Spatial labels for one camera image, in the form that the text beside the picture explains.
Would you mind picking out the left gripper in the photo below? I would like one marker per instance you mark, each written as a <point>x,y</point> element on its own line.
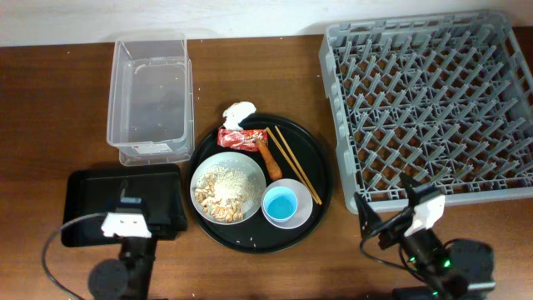
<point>165,232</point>

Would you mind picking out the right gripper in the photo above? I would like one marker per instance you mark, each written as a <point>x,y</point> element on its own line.
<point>370,226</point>

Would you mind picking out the wooden chopstick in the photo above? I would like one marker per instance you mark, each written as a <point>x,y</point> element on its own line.
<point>279,144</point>
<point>299,168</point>

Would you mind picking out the white small bowl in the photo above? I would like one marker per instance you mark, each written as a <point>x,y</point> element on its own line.
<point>305,204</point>

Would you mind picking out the blue plastic cup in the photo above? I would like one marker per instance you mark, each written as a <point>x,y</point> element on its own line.
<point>280,204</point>

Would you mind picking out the red snack wrapper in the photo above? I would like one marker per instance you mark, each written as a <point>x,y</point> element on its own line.
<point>242,140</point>

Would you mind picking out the white tissue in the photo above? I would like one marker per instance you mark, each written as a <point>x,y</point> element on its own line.
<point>236,113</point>

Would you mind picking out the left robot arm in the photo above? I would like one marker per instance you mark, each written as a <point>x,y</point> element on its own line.
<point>128,276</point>

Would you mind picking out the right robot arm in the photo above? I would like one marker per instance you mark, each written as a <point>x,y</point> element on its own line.
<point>456,269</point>

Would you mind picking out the grey dishwasher rack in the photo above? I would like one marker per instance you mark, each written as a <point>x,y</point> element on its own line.
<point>445,99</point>

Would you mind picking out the black rectangular tray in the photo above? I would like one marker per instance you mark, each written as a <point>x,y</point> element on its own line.
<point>157,187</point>

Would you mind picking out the rice and nut scraps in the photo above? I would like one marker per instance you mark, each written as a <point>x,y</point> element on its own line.
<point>227,195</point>

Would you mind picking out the grey plate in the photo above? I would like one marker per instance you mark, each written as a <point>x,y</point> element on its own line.
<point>230,160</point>

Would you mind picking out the round black tray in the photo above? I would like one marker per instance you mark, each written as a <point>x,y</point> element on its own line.
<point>257,235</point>

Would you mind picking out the clear plastic storage bin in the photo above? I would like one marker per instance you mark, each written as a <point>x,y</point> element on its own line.
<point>150,116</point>

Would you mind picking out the orange carrot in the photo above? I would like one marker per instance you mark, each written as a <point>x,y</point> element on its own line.
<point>272,167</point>

